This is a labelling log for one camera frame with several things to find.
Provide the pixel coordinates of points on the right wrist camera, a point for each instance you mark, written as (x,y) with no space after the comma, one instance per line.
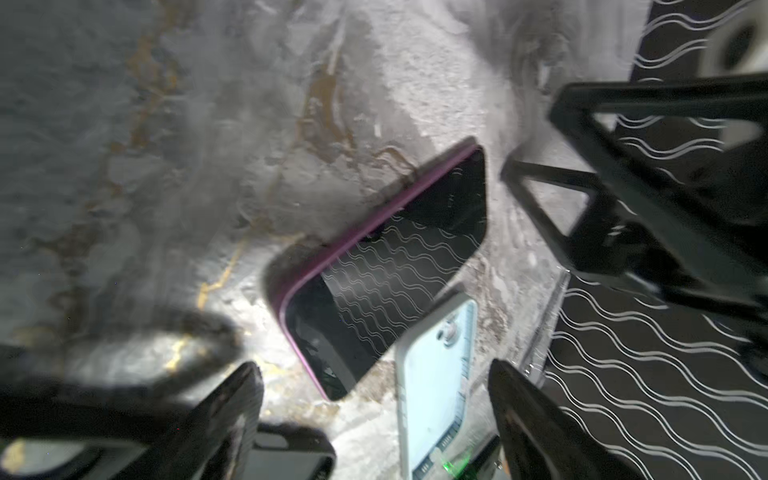
(738,48)

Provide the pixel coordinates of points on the black phone purple edge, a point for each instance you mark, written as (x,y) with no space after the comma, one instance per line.
(344,307)

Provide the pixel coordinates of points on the light blue phone case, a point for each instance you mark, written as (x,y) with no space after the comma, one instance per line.
(433,361)

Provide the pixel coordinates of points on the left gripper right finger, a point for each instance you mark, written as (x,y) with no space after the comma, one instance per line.
(539,441)

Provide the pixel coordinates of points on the black phone case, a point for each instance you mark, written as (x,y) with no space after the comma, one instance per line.
(286,452)

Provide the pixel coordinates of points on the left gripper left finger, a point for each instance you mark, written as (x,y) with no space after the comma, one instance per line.
(214,440)

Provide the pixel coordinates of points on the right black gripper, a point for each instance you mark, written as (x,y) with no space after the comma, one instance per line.
(710,234)

